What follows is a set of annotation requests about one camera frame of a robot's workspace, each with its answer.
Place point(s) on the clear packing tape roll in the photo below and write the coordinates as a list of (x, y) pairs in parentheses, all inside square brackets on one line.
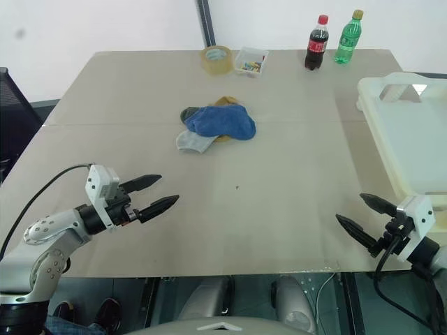
[(217, 64)]

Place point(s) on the white plastic bin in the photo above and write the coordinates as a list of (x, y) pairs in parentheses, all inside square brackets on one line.
[(405, 139)]

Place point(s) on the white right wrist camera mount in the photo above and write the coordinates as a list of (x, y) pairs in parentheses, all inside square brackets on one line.
[(420, 213)]

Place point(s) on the black shoe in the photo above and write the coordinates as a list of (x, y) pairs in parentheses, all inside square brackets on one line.
[(109, 312), (66, 312)]

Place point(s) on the grey rounded robot leg cover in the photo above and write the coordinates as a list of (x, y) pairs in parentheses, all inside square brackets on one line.
[(293, 300), (206, 296)]

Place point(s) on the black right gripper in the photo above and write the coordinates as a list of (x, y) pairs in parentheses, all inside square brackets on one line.
[(394, 234)]

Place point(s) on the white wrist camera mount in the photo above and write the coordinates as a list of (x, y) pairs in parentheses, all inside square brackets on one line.
[(420, 213), (97, 185)]

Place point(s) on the dark green sock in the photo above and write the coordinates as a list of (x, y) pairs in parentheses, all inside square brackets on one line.
[(188, 112)]

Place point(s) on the black table leg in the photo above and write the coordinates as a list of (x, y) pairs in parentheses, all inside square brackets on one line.
[(351, 303), (149, 300)]

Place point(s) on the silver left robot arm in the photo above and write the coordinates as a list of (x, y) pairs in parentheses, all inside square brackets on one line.
[(52, 223)]

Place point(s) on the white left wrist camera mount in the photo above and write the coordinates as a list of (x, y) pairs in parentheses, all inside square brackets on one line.
[(97, 185)]

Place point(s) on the grey robot torso front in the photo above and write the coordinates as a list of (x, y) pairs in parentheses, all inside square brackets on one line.
[(174, 328)]

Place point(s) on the black mesh chair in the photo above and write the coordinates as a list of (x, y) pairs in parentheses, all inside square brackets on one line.
[(15, 115)]

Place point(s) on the small clear plastic tray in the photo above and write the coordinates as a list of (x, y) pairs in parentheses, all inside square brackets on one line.
[(251, 61)]

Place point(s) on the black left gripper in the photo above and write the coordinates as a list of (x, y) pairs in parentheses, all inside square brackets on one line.
[(120, 211)]

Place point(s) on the light grey sock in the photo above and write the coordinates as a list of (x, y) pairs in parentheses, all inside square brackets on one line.
[(192, 141)]

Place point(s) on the green bottle with yellow cap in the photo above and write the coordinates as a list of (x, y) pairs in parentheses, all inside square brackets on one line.
[(347, 45)]

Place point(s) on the blue jeans leg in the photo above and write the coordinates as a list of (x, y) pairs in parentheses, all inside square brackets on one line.
[(66, 328)]

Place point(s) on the blue sock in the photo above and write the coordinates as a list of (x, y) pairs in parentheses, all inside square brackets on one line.
[(223, 120)]

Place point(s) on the mustard yellow sock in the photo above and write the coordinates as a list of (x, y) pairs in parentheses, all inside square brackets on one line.
[(225, 101)]

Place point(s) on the dark wall post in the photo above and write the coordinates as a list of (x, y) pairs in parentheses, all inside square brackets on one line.
[(206, 24)]

